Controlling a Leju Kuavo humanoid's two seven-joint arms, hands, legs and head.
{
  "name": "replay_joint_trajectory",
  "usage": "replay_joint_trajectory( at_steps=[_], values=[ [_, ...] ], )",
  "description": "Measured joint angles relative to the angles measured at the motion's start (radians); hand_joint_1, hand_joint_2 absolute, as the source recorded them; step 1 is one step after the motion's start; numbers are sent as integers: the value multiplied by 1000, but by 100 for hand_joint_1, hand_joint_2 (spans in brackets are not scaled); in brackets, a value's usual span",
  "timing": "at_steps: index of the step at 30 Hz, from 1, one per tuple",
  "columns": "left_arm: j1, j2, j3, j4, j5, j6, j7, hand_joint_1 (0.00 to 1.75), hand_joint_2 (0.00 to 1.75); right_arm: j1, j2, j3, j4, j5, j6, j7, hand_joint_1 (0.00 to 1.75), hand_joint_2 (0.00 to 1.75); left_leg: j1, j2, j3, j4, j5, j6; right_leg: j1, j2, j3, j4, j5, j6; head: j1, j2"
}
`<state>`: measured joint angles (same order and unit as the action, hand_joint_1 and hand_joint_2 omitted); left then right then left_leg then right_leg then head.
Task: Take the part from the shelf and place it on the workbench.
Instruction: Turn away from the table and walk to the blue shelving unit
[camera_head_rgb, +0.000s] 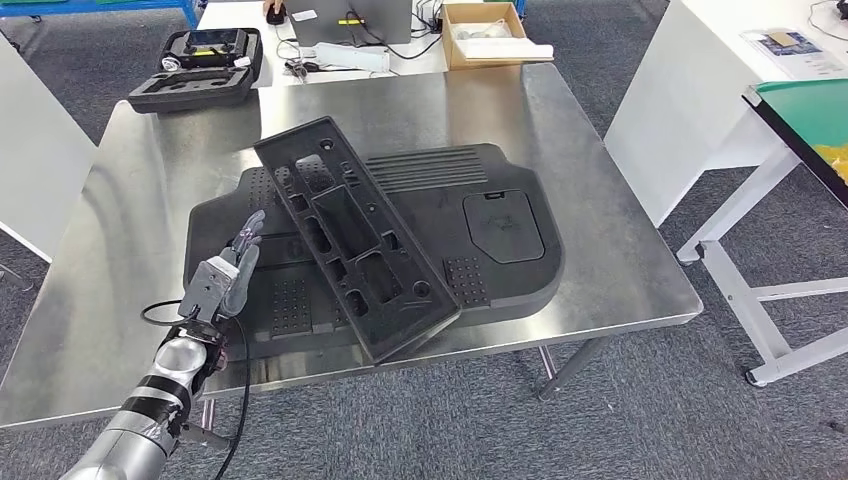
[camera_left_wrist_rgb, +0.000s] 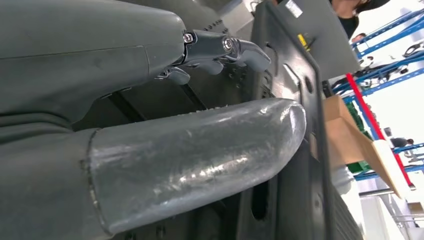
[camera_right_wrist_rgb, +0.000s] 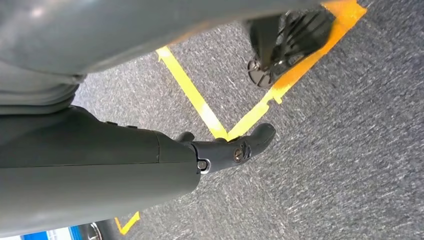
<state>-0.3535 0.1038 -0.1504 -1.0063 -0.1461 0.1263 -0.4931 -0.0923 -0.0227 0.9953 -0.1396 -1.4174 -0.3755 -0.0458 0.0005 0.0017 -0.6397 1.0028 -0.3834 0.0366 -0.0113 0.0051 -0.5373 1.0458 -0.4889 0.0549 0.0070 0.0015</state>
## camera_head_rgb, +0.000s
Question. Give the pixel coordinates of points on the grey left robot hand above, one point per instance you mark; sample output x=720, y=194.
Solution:
x=242, y=272

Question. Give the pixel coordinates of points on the black plastic license plate bracket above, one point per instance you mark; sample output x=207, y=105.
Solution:
x=371, y=265

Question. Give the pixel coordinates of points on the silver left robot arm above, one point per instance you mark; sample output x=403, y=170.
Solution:
x=132, y=444

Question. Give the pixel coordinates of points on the stainless steel workbench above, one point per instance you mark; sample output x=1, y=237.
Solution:
x=629, y=265

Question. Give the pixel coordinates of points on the open black foam case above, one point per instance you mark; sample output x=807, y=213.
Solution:
x=192, y=93

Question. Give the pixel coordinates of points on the black key bundle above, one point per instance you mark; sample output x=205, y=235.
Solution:
x=298, y=67

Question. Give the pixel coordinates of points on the black handheld controller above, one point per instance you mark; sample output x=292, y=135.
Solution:
x=213, y=48

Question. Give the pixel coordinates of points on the white panel desk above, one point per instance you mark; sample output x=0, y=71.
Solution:
x=33, y=152
x=682, y=112

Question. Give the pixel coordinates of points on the white power strip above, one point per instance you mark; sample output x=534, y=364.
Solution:
x=351, y=58

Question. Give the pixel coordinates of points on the black computer mouse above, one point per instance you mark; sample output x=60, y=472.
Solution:
x=276, y=14

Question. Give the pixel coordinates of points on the large black moulded tray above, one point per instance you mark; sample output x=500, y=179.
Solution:
x=503, y=278

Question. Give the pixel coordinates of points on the dark computer monitor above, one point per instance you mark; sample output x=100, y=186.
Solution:
x=351, y=16

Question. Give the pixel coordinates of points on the blue metal cart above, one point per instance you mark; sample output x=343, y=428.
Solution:
x=99, y=6

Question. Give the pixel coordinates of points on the open cardboard box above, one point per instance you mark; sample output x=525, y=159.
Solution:
x=450, y=43

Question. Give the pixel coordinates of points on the green topped white table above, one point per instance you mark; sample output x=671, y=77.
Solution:
x=735, y=291

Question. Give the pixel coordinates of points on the printed paper sheet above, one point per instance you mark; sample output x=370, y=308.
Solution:
x=795, y=53

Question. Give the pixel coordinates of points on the yellow crumpled object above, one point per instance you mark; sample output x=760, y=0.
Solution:
x=836, y=162

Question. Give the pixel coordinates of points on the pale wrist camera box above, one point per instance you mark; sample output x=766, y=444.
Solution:
x=206, y=288

